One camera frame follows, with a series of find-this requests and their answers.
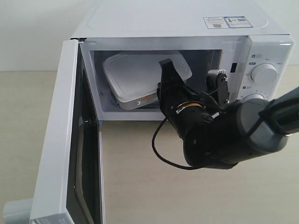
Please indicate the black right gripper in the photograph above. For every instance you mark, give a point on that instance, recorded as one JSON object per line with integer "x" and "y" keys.
{"x": 182, "y": 106}

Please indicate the white plastic lidded container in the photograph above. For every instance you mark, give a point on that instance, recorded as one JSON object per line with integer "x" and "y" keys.
{"x": 134, "y": 75}

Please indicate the white microwave door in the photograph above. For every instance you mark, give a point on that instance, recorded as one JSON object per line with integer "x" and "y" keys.
{"x": 69, "y": 187}

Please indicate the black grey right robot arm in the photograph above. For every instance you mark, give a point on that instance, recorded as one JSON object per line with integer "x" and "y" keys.
{"x": 219, "y": 134}

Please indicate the white microwave oven body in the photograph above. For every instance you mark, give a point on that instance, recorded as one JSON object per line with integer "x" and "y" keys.
{"x": 115, "y": 26}

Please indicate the lower white microwave knob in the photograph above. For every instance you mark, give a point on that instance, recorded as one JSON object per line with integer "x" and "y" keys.
{"x": 253, "y": 96}

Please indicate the white microwave knob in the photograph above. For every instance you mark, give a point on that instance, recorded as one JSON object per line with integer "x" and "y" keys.
{"x": 264, "y": 74}
{"x": 253, "y": 96}

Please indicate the upper white microwave knob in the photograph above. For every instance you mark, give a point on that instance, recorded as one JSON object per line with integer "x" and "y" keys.
{"x": 264, "y": 74}

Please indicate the blue white warning sticker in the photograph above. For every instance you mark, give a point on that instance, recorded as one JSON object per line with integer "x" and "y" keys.
{"x": 227, "y": 22}

